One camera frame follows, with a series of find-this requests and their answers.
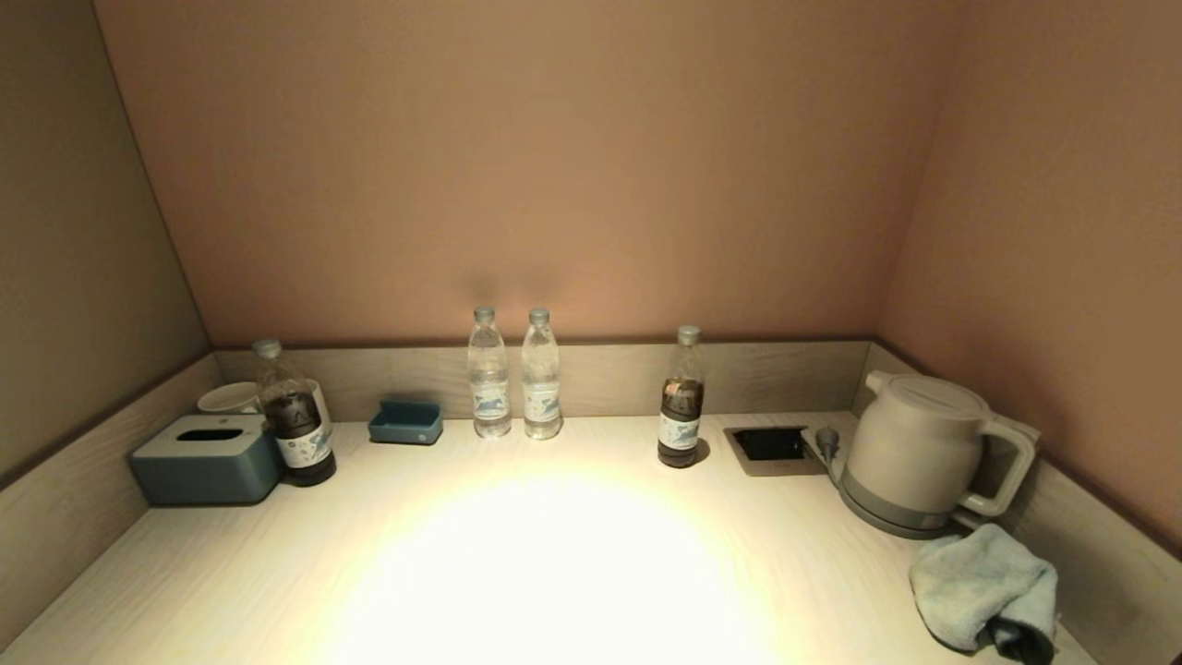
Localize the blue-grey tissue box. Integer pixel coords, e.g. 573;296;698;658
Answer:
129;414;283;506

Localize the white electric kettle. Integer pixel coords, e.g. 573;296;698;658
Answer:
842;369;1040;532

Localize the light blue cleaning cloth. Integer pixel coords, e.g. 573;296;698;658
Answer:
910;524;1060;665

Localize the small blue plastic tray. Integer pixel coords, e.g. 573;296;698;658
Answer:
368;399;444;446

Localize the grey kettle power plug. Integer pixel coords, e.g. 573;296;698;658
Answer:
814;426;846;486

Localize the grey kettle base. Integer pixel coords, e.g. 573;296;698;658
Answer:
836;490;991;540

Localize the clear water bottle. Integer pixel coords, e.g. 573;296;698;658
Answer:
466;306;512;439
521;308;564;441

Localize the recessed black table socket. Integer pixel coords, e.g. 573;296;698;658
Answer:
724;425;826;478

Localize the dark drink bottle, half full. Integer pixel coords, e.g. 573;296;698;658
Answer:
252;338;337;488

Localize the dark drink bottle, nearly full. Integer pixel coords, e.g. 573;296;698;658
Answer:
657;325;706;469

